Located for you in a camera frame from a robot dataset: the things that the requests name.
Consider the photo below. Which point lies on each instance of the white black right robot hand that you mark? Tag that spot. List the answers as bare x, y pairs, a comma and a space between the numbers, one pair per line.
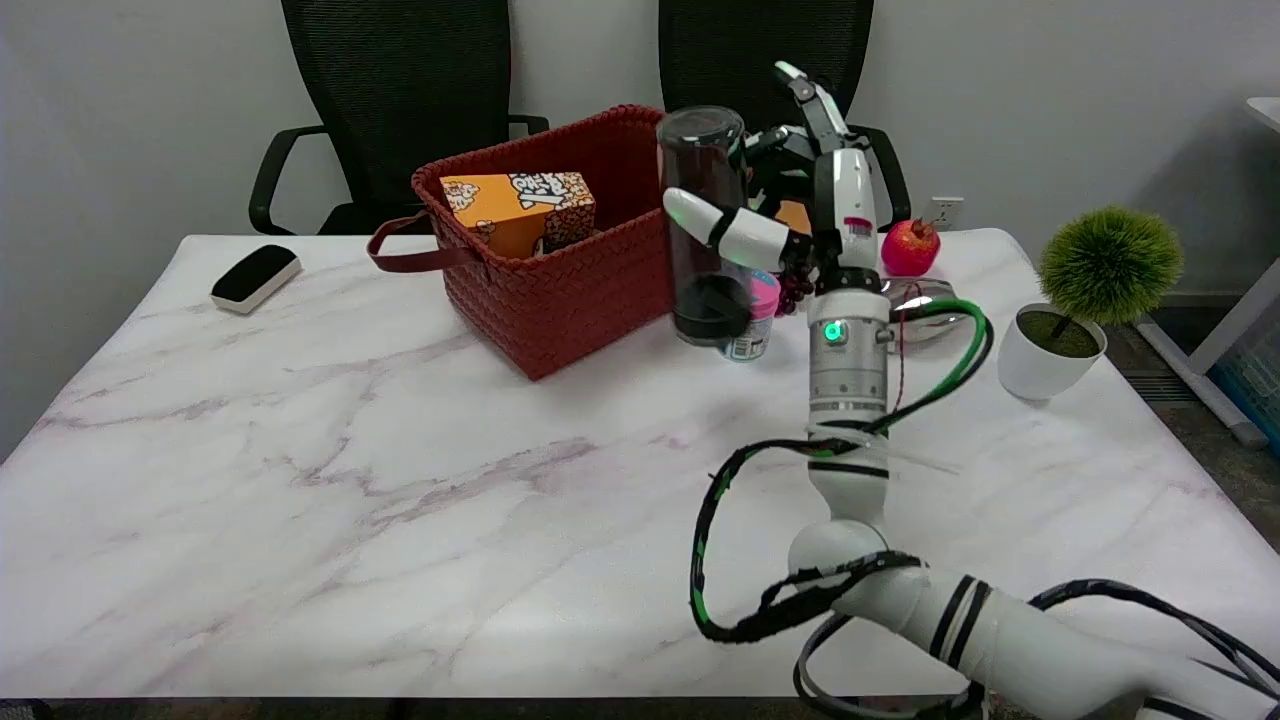
846, 215

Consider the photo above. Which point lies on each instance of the black transparent water bottle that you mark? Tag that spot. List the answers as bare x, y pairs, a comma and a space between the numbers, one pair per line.
700, 150

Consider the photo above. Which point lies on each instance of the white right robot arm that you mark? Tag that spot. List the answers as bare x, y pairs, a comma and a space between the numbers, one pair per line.
848, 390

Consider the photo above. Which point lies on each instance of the brown woven storage basket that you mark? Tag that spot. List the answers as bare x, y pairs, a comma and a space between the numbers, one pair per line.
570, 300

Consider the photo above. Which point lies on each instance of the blue storage box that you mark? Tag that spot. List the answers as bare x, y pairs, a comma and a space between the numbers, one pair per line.
1255, 390

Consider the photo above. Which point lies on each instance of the small orange object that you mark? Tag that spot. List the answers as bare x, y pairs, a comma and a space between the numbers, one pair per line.
795, 216

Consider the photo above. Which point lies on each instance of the red pomegranate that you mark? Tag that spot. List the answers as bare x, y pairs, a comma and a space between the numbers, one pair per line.
909, 248

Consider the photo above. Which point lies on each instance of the dark purple grape bunch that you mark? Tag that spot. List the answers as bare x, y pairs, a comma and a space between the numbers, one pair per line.
793, 292

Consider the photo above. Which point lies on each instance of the silver metal bowl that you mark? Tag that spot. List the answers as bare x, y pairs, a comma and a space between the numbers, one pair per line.
925, 292

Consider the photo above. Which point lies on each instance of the black mesh office chair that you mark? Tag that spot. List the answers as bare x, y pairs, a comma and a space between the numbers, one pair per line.
400, 80
720, 60

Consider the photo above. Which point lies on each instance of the green ball plant white pot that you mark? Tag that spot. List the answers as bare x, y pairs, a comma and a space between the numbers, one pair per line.
1105, 265

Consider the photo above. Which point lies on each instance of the orange popcorn box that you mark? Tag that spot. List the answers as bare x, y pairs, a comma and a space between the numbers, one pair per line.
500, 215

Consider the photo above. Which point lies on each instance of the white side table top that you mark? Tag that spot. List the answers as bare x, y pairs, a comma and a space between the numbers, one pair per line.
1266, 110

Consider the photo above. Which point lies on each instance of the black white board eraser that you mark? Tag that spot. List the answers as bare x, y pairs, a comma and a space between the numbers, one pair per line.
252, 275

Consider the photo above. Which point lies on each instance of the white wall outlet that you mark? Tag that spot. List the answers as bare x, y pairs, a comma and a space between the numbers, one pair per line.
946, 212

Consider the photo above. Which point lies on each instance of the white metal frame leg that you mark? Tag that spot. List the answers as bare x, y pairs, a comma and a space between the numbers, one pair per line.
1235, 320

